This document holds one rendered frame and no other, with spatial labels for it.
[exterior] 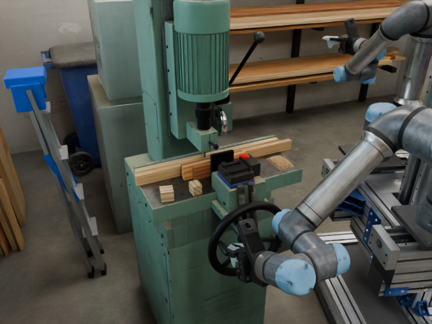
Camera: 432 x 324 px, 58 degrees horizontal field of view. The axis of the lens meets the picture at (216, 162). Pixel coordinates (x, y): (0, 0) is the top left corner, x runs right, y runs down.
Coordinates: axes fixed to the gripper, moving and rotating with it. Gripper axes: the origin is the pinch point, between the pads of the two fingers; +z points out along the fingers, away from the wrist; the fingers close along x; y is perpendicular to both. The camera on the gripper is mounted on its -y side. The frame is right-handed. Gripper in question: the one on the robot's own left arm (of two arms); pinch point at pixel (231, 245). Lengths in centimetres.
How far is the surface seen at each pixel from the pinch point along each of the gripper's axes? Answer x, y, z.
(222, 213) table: 4.3, -7.8, 13.6
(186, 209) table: -5.4, -10.4, 20.9
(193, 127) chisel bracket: 4.0, -38.4, 27.0
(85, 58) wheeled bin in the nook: -11, -110, 181
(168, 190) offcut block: -10.8, -18.1, 19.5
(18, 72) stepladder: -52, -77, 83
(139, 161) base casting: -9, -30, 68
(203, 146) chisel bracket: 5.2, -30.8, 23.0
